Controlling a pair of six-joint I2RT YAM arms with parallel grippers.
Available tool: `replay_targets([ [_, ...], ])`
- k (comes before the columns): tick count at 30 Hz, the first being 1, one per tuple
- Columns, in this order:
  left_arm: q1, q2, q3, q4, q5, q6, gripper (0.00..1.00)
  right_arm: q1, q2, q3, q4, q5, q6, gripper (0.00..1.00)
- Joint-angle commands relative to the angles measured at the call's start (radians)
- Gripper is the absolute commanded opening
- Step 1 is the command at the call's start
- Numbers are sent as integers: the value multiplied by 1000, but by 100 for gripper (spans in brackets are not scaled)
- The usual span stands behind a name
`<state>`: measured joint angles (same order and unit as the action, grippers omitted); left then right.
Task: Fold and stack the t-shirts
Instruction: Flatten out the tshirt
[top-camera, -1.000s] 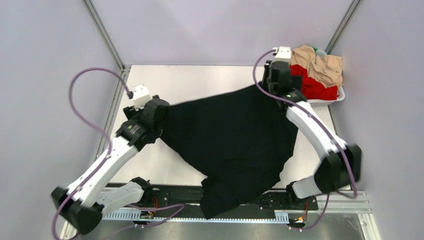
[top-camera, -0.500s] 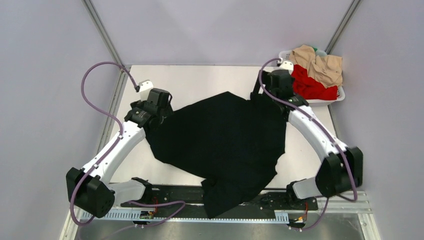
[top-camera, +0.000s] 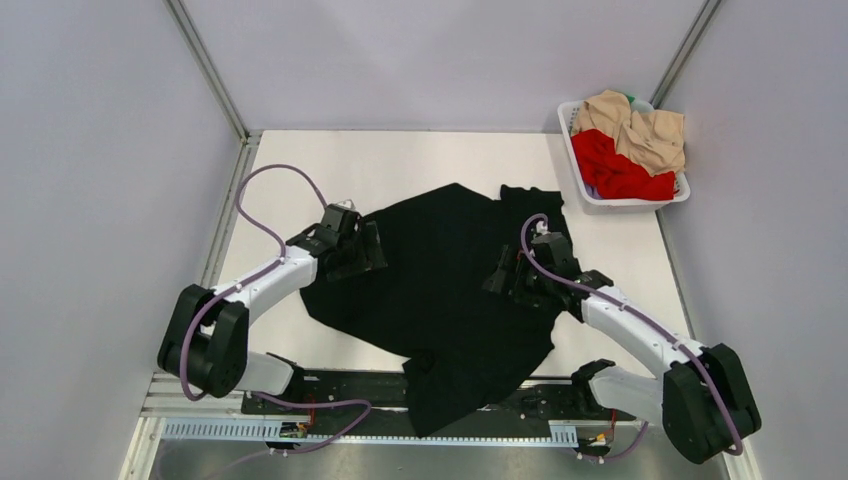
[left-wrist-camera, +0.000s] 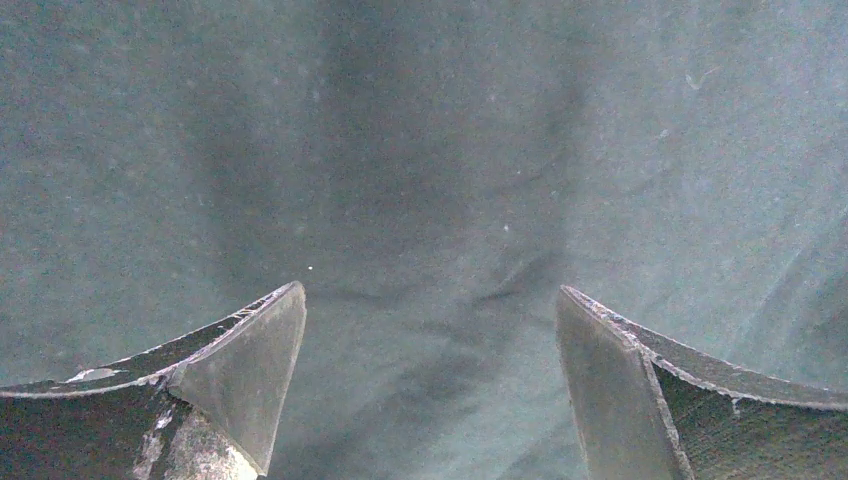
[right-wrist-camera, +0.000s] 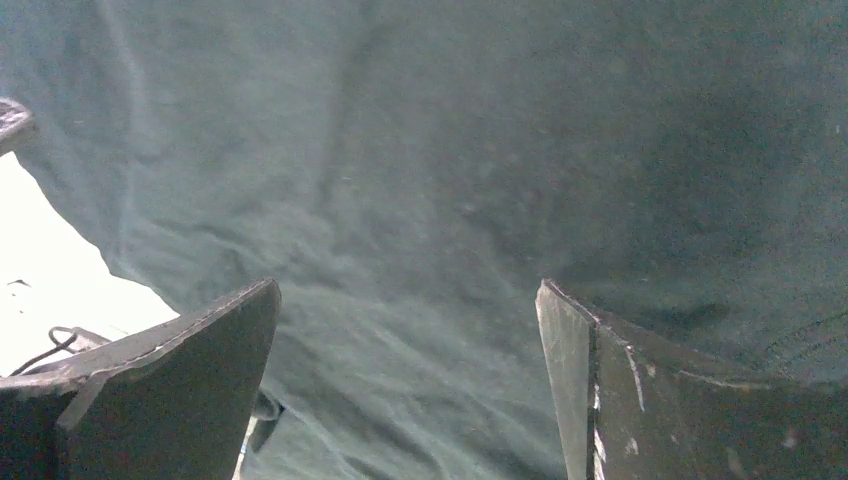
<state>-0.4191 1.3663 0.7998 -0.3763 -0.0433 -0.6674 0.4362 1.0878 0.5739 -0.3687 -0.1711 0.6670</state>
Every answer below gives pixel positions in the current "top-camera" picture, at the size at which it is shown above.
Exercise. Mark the beige t shirt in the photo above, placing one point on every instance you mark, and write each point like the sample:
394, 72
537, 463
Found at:
653, 140

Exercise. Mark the green garment in basket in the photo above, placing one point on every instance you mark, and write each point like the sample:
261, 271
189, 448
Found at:
639, 105

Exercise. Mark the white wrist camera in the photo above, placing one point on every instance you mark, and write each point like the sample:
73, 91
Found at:
540, 228
347, 204

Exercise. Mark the red t shirt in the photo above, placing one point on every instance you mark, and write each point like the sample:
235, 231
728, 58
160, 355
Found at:
614, 176

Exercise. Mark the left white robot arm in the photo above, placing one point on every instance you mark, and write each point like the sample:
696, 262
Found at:
206, 344

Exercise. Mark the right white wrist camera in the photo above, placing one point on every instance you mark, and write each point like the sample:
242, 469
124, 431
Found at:
540, 228

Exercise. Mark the white laundry basket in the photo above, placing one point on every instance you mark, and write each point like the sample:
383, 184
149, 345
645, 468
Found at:
589, 201

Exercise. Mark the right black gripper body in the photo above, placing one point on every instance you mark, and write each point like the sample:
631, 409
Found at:
530, 285

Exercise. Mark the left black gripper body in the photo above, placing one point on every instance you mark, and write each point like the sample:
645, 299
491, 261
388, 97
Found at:
352, 258

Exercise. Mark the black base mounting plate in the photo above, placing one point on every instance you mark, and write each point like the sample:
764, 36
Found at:
529, 413

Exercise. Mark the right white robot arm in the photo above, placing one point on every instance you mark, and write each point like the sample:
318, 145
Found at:
699, 395

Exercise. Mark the black t shirt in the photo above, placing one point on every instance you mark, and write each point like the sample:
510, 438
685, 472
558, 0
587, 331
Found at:
463, 347

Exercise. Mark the aluminium corner post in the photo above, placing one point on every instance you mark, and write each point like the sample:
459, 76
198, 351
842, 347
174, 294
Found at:
193, 39
698, 28

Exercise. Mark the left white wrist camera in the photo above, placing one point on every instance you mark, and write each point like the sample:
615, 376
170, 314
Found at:
347, 204

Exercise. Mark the left aluminium corner post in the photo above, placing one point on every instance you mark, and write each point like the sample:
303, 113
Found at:
193, 39

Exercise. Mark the right aluminium corner post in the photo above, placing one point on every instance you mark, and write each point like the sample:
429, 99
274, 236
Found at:
698, 28

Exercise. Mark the aluminium front frame rail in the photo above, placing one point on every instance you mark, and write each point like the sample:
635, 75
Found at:
166, 399

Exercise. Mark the white slotted cable duct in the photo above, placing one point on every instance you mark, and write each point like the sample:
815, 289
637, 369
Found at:
557, 436

